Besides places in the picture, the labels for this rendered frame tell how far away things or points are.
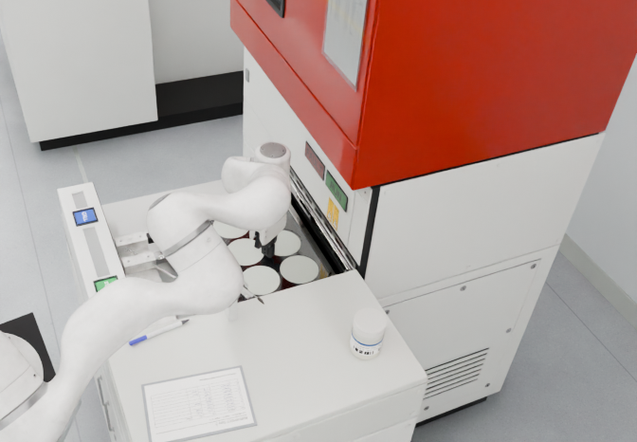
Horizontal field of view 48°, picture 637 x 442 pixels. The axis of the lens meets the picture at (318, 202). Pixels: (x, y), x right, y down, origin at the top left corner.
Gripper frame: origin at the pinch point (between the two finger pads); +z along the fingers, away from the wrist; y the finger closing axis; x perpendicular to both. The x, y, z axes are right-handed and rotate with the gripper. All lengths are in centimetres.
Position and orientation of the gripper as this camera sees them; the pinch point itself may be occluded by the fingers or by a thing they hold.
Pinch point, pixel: (267, 248)
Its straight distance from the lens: 187.2
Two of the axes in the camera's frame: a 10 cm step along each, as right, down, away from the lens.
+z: -0.8, 7.6, 6.4
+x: 8.3, 4.1, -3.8
